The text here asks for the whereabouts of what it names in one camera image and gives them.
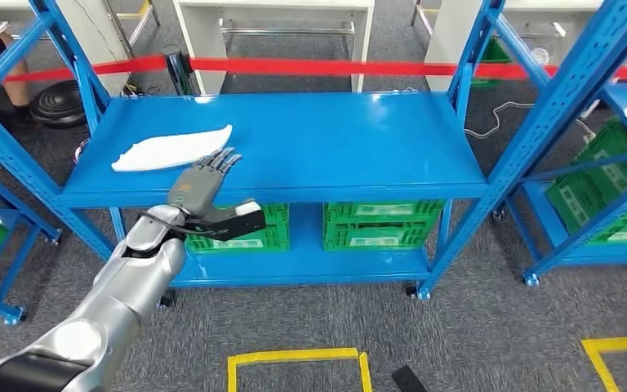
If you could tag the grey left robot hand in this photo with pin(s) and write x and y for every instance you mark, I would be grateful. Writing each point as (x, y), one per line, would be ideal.
(197, 189)

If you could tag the white curved plastic part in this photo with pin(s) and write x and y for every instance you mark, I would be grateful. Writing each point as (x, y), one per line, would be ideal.
(167, 151)

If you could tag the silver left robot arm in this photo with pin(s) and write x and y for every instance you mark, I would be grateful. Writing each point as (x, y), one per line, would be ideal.
(119, 292)

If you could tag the white table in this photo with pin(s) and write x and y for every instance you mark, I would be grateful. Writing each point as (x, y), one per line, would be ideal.
(449, 38)
(97, 32)
(200, 38)

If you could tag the black round stanchion base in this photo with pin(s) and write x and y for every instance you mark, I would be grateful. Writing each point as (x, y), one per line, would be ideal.
(56, 105)

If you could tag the red barrier belt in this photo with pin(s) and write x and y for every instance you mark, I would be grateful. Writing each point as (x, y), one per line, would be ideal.
(319, 67)

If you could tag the yellow floor tape square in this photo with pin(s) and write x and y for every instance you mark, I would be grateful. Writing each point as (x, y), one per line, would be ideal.
(292, 355)
(616, 343)

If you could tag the white power adapter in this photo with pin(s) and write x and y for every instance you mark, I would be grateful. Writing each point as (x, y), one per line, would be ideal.
(405, 90)

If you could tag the clear crumpled plastic cup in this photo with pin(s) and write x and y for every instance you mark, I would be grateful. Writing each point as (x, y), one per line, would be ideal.
(540, 56)

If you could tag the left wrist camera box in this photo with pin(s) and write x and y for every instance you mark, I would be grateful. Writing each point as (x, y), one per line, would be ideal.
(238, 224)

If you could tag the black stanchion post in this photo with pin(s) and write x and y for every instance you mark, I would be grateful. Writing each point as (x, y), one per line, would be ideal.
(179, 70)

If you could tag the metal tube frame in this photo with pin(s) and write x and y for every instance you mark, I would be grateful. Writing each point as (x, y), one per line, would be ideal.
(140, 27)

